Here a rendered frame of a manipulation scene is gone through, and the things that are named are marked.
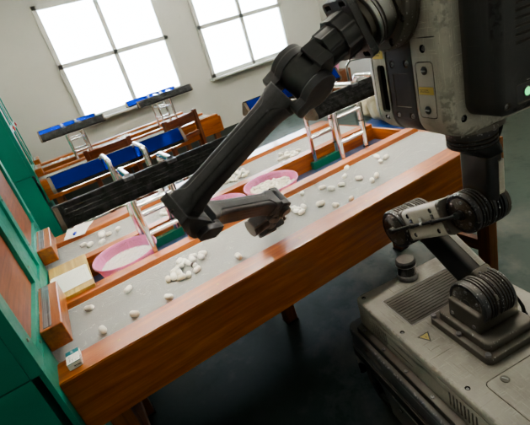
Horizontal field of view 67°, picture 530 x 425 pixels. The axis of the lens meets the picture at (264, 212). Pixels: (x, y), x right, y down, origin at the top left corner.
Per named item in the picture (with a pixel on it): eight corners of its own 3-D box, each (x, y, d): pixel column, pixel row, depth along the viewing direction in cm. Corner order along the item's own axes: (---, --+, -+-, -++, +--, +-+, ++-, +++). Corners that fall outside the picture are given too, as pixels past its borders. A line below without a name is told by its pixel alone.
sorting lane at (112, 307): (473, 139, 178) (473, 135, 177) (63, 371, 112) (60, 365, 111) (419, 135, 203) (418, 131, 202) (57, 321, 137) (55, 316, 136)
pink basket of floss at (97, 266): (175, 250, 172) (167, 231, 168) (142, 289, 150) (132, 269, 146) (126, 255, 182) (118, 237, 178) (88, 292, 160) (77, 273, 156)
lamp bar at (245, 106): (342, 79, 224) (339, 66, 221) (249, 116, 202) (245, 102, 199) (334, 79, 231) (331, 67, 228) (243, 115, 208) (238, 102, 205)
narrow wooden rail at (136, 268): (420, 147, 206) (417, 126, 201) (66, 336, 140) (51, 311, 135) (411, 146, 210) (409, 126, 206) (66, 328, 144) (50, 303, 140)
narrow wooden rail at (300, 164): (374, 142, 233) (372, 123, 229) (61, 297, 167) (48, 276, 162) (367, 141, 238) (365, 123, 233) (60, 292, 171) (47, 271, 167)
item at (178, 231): (184, 234, 185) (147, 142, 167) (144, 254, 177) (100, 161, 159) (173, 223, 201) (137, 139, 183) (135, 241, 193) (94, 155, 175)
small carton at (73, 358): (83, 363, 105) (80, 358, 104) (70, 371, 104) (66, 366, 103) (81, 352, 110) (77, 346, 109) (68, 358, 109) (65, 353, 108)
